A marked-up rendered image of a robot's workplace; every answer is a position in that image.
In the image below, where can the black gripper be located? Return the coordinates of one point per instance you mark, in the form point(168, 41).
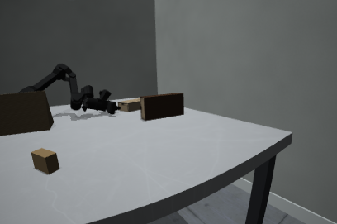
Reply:
point(110, 106)

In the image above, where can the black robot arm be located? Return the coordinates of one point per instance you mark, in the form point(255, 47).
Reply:
point(77, 99)

